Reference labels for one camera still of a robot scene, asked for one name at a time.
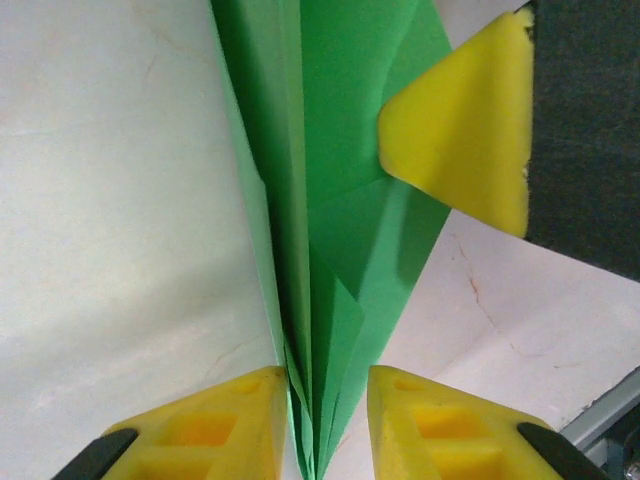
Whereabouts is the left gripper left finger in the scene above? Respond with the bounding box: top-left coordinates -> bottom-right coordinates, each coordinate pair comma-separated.
57,364 -> 291,480

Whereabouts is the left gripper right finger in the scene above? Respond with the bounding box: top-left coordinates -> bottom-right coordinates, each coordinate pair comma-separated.
367,364 -> 609,480

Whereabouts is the green paper sheet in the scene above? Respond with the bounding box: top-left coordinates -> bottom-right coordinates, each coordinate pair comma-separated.
208,0 -> 455,480

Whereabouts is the aluminium mounting rail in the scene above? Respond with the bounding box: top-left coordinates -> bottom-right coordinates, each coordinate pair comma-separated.
557,367 -> 640,480

